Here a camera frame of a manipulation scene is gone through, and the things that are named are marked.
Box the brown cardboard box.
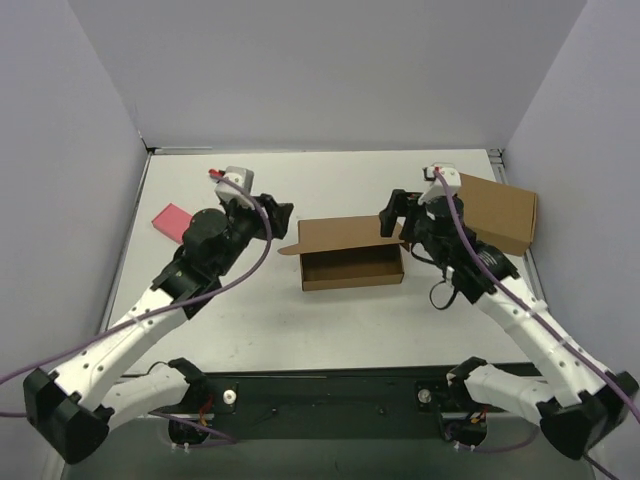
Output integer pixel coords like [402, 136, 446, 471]
[279, 215, 409, 292]
[457, 173, 538, 257]

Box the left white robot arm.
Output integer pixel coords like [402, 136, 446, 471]
[23, 194, 294, 465]

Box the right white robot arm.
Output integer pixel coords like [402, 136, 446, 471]
[379, 189, 639, 460]

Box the folded brown cardboard box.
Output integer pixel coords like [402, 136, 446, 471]
[457, 173, 538, 257]

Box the small pink box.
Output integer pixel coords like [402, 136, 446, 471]
[151, 203, 192, 245]

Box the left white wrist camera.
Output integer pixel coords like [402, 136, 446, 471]
[208, 166, 254, 201]

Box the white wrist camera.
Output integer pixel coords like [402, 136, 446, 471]
[418, 162, 462, 205]
[208, 166, 254, 201]

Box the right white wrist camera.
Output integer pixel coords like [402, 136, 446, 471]
[418, 162, 462, 205]

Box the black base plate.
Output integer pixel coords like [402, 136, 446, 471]
[149, 365, 546, 442]

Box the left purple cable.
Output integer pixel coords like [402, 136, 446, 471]
[0, 179, 274, 446]

